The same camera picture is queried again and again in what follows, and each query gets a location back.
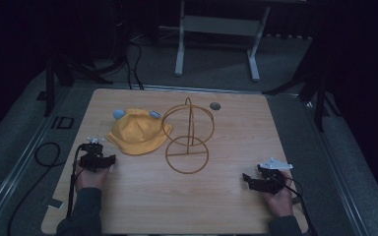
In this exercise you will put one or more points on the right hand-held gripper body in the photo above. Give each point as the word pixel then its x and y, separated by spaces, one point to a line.
pixel 270 178

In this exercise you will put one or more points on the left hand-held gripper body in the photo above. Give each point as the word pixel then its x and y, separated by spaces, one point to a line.
pixel 93 159

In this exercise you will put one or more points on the yellow hat with blue ears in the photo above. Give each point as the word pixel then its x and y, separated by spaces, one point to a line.
pixel 138 132

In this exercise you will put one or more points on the person's left hand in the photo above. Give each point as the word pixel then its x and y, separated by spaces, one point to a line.
pixel 90 179

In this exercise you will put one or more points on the person's right hand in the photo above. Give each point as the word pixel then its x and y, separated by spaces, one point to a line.
pixel 280 201

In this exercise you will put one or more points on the grey round table grommet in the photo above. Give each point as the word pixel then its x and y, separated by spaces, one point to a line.
pixel 215 106

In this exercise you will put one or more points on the black tripod stand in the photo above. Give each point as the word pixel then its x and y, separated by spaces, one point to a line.
pixel 50 82
pixel 320 98

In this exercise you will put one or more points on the white metal desk frame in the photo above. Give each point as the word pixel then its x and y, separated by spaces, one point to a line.
pixel 220 25

